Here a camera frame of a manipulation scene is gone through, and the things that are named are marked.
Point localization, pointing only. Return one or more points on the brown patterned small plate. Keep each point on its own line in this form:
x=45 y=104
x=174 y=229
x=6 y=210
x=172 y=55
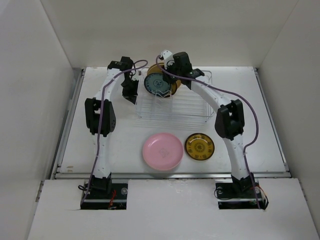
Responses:
x=199 y=146

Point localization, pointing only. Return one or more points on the pink plastic plate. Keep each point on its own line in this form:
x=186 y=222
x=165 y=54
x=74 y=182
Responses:
x=162 y=151

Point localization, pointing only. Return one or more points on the yellow plate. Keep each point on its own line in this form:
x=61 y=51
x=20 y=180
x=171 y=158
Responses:
x=155 y=68

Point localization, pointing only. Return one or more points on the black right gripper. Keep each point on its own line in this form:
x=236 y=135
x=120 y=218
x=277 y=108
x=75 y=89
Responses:
x=167 y=78

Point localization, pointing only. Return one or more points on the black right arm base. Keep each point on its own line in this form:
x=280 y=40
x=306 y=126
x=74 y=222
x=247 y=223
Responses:
x=229 y=199

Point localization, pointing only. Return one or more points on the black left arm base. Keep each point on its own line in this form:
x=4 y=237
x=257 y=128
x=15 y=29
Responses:
x=101 y=200

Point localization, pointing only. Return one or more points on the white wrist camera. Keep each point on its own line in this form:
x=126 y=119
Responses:
x=136 y=77
x=166 y=57

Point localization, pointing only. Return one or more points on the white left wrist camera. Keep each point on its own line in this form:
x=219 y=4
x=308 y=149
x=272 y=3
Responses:
x=136 y=77

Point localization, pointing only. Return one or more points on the blue patterned small plate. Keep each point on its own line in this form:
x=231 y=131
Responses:
x=155 y=84

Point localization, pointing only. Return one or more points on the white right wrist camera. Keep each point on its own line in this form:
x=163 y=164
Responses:
x=166 y=57

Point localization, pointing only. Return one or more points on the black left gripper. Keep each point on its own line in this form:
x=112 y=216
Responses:
x=127 y=95

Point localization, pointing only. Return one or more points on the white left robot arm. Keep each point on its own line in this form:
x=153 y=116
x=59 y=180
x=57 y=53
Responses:
x=101 y=120

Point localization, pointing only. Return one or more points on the white foam front board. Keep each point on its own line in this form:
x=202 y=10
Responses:
x=172 y=210

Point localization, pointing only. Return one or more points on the white wire dish rack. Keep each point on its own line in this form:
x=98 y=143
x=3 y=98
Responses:
x=185 y=106

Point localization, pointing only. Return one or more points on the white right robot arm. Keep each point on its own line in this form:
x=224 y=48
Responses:
x=230 y=119

